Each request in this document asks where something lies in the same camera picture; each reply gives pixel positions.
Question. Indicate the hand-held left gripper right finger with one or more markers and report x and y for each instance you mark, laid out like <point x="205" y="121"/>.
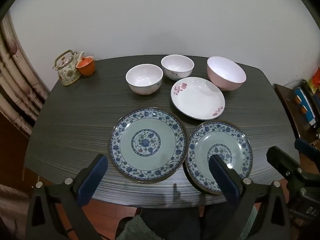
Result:
<point x="223" y="180"/>

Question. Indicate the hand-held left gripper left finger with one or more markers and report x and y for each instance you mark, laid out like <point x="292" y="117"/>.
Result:
<point x="92" y="180"/>

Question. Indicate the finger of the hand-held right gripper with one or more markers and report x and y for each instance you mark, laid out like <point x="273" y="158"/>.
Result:
<point x="282" y="162"/>
<point x="306" y="148"/>

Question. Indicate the blue floral patterned plate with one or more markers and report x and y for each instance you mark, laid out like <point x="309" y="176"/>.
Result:
<point x="200" y="142"/>
<point x="146" y="142"/>

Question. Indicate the white rose print plate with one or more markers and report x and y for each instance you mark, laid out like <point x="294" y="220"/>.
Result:
<point x="197" y="97"/>

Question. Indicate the large pink bowl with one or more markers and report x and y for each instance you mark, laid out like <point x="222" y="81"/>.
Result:
<point x="225" y="72"/>

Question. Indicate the white bowl with pink band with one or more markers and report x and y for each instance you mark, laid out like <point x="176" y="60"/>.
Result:
<point x="143" y="80"/>

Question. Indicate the white bowl with blue band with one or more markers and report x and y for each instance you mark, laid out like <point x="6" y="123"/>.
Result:
<point x="177" y="65"/>

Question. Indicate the blue box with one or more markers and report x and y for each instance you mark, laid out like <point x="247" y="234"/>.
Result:
<point x="305" y="105"/>

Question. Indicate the dark wooden side cabinet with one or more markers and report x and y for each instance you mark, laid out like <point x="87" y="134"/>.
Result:
<point x="287" y="105"/>

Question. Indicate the person's dark trousers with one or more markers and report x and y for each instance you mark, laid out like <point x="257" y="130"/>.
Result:
<point x="175" y="222"/>

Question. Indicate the green fleece garment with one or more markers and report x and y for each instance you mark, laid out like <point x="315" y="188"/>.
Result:
<point x="135" y="230"/>

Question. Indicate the pile of colourful packets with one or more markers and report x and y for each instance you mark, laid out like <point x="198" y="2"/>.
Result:
<point x="315" y="80"/>

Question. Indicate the pink cloth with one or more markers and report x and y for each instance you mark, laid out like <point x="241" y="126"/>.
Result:
<point x="12" y="210"/>

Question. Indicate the floral ceramic teapot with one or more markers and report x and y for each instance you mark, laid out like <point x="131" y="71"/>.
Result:
<point x="66" y="75"/>

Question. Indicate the orange lidded cup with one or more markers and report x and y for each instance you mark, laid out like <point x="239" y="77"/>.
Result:
<point x="86" y="68"/>

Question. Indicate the beige patterned curtain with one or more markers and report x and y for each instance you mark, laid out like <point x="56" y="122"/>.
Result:
<point x="15" y="80"/>

